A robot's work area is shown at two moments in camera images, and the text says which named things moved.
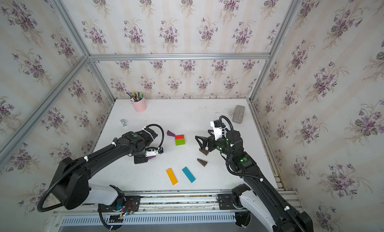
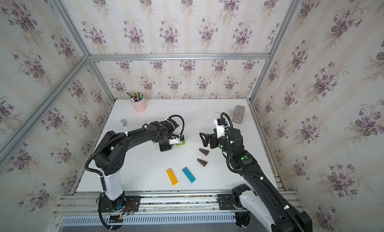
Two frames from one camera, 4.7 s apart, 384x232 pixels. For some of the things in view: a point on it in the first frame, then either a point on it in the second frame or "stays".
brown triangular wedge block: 205,152 stays
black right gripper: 211,141 stays
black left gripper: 139,160 -> 165,148
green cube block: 180,142 stays
